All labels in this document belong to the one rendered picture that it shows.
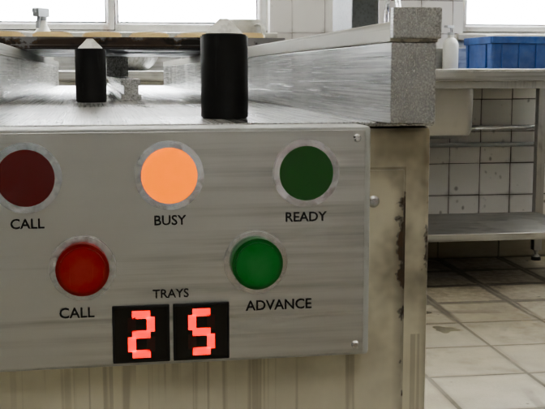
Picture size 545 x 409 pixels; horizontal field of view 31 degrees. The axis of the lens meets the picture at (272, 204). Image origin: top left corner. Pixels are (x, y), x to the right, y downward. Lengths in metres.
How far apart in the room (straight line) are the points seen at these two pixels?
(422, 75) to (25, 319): 0.27
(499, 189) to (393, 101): 4.26
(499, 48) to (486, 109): 0.63
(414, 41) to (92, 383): 0.28
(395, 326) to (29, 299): 0.23
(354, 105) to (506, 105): 4.16
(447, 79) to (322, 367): 3.33
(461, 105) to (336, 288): 3.52
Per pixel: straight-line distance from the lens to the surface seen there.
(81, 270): 0.57
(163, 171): 0.57
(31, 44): 1.27
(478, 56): 4.34
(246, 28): 3.96
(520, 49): 4.26
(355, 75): 0.67
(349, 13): 1.46
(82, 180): 0.57
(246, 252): 0.58
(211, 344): 0.59
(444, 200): 4.77
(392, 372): 0.66
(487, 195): 4.84
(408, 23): 0.59
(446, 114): 4.08
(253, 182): 0.58
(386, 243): 0.64
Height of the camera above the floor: 0.87
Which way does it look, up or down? 7 degrees down
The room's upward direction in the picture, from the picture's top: straight up
